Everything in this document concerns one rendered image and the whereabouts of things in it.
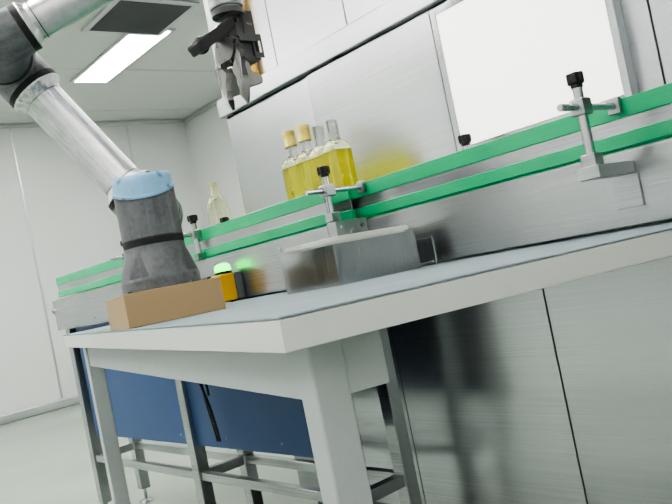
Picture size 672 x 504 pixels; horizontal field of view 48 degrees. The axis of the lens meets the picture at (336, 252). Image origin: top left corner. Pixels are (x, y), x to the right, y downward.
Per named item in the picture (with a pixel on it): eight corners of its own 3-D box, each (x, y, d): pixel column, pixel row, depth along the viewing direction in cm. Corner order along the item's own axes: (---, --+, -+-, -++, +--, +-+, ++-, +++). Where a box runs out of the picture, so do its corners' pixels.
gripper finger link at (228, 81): (251, 109, 168) (248, 67, 167) (229, 110, 164) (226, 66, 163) (243, 110, 170) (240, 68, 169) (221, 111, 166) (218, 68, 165)
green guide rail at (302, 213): (333, 222, 171) (326, 188, 171) (329, 223, 170) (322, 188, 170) (61, 297, 304) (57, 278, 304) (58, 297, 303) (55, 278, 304)
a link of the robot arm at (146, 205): (117, 242, 139) (103, 170, 139) (126, 247, 152) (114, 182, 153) (182, 230, 141) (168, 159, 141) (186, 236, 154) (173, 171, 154)
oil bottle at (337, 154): (367, 221, 185) (350, 136, 185) (350, 223, 181) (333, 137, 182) (352, 225, 189) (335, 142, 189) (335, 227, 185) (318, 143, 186)
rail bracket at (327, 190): (373, 215, 173) (362, 161, 173) (317, 223, 162) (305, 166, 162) (364, 217, 175) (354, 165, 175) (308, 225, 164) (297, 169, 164)
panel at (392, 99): (641, 99, 141) (603, -77, 142) (633, 99, 139) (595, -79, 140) (338, 195, 210) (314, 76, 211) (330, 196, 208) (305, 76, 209)
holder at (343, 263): (439, 263, 157) (431, 226, 157) (340, 285, 139) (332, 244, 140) (383, 273, 170) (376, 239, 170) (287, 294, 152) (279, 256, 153)
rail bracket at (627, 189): (650, 203, 123) (622, 69, 123) (596, 214, 112) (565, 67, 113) (623, 209, 127) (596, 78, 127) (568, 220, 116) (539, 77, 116)
